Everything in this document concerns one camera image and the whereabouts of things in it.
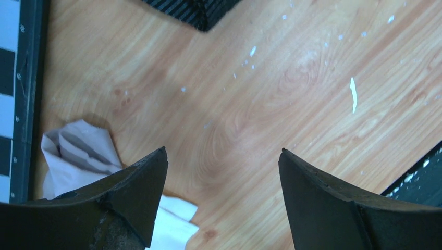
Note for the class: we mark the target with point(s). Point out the black white chessboard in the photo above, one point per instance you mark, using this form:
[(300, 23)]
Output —
[(24, 26)]

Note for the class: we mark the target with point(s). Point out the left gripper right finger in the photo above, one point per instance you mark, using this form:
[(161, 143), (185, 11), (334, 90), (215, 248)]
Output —
[(326, 212)]

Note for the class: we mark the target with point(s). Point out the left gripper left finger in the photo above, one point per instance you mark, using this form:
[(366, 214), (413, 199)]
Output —
[(115, 212)]

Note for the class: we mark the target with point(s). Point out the pink underwear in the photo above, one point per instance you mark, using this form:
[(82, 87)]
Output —
[(79, 154)]

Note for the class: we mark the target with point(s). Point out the black pinstriped underwear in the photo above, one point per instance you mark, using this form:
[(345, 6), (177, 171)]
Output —
[(203, 15)]

